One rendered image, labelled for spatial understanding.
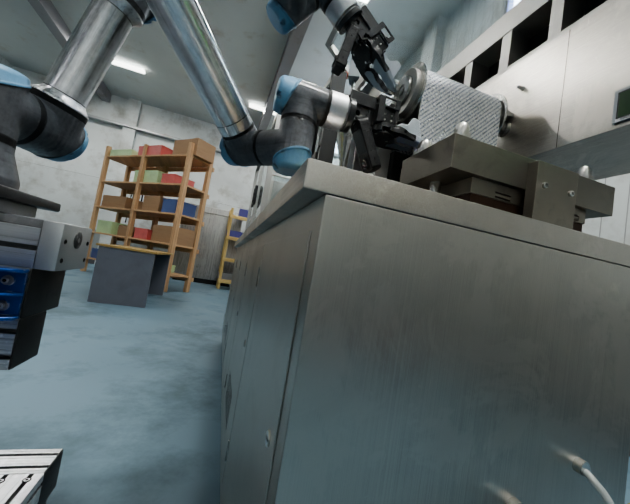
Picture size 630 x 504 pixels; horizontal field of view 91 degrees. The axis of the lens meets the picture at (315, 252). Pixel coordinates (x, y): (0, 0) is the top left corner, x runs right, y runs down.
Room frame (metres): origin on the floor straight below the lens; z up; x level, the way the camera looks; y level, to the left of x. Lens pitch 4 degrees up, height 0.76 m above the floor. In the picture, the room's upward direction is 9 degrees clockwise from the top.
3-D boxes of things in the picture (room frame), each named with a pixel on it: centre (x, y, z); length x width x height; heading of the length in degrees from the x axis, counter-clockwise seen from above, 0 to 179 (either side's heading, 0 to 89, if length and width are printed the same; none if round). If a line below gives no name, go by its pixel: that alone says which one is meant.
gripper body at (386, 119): (0.67, -0.07, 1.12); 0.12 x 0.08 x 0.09; 106
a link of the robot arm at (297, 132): (0.64, 0.09, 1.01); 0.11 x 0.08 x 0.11; 62
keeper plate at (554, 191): (0.55, -0.41, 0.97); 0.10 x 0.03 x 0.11; 106
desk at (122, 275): (4.22, 2.36, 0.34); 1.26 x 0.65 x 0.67; 17
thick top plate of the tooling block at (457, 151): (0.63, -0.37, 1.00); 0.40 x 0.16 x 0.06; 106
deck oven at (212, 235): (8.32, 2.86, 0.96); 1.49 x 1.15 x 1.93; 108
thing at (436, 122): (0.74, -0.30, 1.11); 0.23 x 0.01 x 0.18; 106
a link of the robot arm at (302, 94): (0.63, 0.08, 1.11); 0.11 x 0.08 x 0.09; 106
